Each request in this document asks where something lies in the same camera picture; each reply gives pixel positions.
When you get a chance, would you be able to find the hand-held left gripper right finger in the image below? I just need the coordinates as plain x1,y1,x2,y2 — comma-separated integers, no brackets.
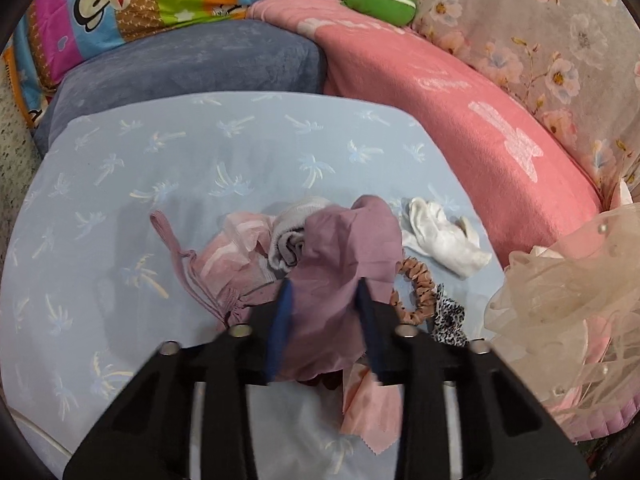
352,280,592,480

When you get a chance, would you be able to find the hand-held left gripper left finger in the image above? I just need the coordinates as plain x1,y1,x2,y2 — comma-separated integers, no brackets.
62,280,298,480

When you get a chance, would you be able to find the mauve ribbed top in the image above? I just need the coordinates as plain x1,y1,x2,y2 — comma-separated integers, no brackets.
150,194,405,382

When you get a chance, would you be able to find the brown dotted scrunchie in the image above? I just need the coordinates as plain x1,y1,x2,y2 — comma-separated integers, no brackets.
387,256,439,324

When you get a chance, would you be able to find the white cotton glove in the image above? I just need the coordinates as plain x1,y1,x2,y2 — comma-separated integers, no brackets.
402,197,493,281

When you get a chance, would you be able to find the pink fabric piece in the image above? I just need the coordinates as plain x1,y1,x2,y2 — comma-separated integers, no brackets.
340,362,404,456

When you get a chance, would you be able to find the leopard print scrunchie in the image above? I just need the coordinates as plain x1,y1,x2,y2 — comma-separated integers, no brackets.
430,285,467,347

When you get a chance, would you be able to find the pink striped cloth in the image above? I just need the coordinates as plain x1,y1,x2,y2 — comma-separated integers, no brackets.
200,212,281,302

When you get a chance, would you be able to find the grey and white sock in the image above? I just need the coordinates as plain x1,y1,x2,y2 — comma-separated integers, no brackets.
267,196,335,277

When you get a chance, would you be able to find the beige tulle dress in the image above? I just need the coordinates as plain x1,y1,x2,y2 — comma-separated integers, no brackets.
486,180,640,442

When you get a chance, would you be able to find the light blue palm-print cloth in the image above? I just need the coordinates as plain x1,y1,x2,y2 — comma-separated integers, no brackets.
0,91,507,480

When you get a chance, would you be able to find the pink towel blanket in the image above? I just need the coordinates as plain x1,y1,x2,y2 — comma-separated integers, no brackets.
247,0,604,267

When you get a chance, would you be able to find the blue-grey velvet pillow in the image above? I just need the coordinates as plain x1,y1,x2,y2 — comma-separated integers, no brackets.
32,20,329,157

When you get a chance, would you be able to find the floral bed sheet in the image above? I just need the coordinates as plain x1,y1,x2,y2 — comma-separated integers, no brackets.
370,0,640,206

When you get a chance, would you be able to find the white cable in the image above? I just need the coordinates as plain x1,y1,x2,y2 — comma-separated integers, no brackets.
9,406,72,462

